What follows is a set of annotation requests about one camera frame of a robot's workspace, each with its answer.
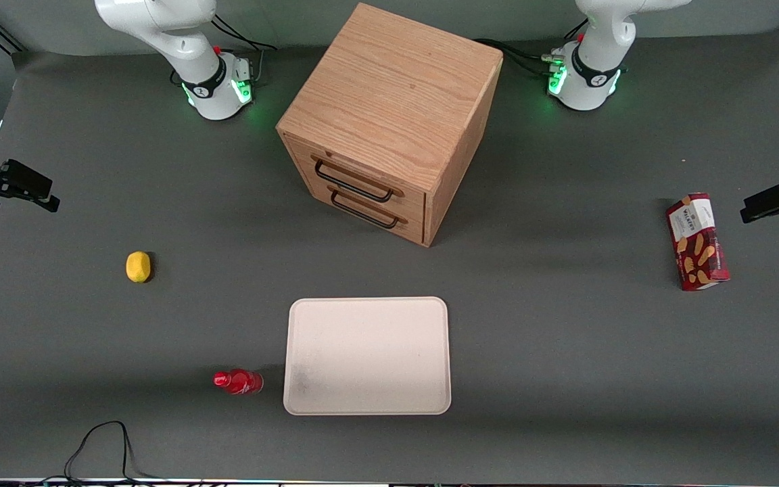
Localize black left arm base cables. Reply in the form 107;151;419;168
474;19;590;76

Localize short black drawer handle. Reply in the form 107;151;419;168
330;189;400;229

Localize red shortbread cookie box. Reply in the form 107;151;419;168
666;193;730;292

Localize thin black table cable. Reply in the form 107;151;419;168
41;421;160;484

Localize beige rectangular tray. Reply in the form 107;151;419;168
283;296;452;415

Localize long black drawer handle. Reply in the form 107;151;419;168
314;159;395;203

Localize black right arm base cables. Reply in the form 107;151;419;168
210;14;279;89

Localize yellow lemon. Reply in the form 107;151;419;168
126;251;152;283

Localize black arm base cables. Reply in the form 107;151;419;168
474;19;590;76
210;14;279;89

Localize red coke bottle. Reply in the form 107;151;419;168
213;369;264;395

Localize wooden two-drawer cabinet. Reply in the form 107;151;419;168
276;3;504;248

